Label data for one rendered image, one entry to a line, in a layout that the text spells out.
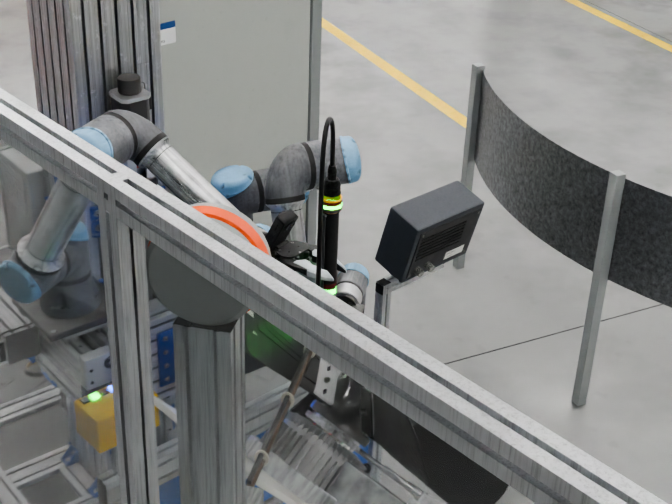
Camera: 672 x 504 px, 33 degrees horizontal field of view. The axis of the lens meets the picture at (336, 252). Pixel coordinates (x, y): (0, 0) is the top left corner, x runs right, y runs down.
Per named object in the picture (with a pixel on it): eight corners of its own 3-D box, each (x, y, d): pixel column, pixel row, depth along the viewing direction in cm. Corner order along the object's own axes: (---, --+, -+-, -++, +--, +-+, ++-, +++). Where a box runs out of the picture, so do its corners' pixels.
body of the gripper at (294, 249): (315, 280, 241) (271, 261, 247) (316, 244, 237) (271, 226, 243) (291, 294, 236) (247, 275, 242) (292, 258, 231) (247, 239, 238)
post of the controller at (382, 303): (379, 347, 314) (383, 286, 304) (372, 342, 316) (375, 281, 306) (387, 343, 316) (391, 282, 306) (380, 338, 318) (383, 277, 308)
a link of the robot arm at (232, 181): (204, 209, 321) (203, 165, 314) (250, 202, 326) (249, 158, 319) (218, 229, 311) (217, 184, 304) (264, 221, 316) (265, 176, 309)
